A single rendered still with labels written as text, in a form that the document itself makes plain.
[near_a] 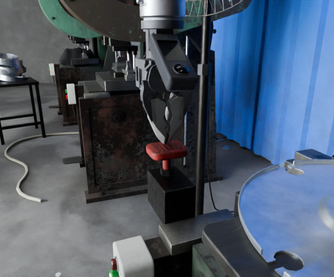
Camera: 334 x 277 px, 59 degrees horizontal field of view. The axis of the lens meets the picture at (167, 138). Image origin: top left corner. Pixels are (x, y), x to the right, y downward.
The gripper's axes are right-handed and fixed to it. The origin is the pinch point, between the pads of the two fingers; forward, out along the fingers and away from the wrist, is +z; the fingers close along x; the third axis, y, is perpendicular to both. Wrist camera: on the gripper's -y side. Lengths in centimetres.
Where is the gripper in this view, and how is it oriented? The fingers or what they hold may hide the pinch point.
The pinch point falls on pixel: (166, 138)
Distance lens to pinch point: 53.9
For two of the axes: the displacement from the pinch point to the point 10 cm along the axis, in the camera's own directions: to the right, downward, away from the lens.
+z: 0.0, 9.4, 3.3
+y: -3.7, -3.1, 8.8
